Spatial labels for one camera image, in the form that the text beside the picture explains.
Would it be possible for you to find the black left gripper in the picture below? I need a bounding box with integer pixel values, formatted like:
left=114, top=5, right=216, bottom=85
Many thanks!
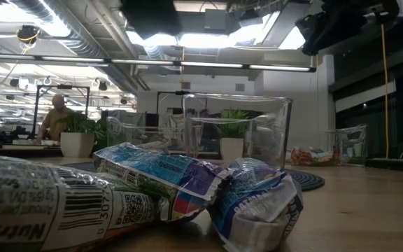
left=120, top=0, right=182, bottom=40

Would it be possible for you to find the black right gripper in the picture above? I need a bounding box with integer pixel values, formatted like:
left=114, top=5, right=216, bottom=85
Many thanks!
left=295, top=0, right=381, bottom=56

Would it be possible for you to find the red granola bar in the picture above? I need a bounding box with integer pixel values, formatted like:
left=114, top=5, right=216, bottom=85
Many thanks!
left=290, top=146, right=320, bottom=166
left=309, top=148, right=341, bottom=165

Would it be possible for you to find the large barcode snack bag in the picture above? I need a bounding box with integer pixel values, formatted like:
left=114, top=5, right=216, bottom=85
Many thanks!
left=0, top=153, right=208, bottom=252

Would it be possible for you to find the grey ceiling box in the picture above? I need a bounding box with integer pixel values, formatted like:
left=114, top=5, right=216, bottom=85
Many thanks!
left=204, top=8, right=228, bottom=31

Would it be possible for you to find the long LED light bar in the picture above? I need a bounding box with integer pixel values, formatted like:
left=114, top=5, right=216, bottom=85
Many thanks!
left=0, top=52, right=317, bottom=73

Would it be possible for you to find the clear plastic bin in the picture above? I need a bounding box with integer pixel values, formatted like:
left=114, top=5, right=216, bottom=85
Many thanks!
left=182, top=92, right=293, bottom=171
left=106, top=115, right=204, bottom=160
left=288, top=122, right=368, bottom=167

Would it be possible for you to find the spiky green plant white pot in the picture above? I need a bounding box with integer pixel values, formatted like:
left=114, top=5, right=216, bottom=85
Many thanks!
left=215, top=108, right=252, bottom=162

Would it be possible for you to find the person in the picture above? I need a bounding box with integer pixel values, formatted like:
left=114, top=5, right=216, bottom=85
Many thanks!
left=36, top=94, right=76, bottom=144

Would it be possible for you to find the round dark blue woven mat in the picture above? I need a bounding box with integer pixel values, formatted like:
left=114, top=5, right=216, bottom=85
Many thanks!
left=63, top=160, right=326, bottom=193

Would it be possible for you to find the leafy green plant white pot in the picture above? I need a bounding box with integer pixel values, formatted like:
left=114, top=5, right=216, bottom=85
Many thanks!
left=57, top=111, right=106, bottom=158

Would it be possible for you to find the dark office desk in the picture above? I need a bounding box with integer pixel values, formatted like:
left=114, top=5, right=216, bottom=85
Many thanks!
left=0, top=138, right=63, bottom=158

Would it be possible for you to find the black workstation frame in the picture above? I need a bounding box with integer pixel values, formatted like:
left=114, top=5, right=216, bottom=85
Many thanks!
left=155, top=90, right=192, bottom=116
left=31, top=83, right=91, bottom=139

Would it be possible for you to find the hanging yellow cable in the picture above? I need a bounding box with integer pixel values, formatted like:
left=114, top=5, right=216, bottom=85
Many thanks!
left=379, top=23, right=390, bottom=160

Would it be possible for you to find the black yellow cord reel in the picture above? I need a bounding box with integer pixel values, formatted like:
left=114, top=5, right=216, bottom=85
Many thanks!
left=15, top=24, right=42, bottom=46

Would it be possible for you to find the black aluminium rig frame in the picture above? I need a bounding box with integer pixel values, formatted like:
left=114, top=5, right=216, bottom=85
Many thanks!
left=365, top=157, right=403, bottom=173

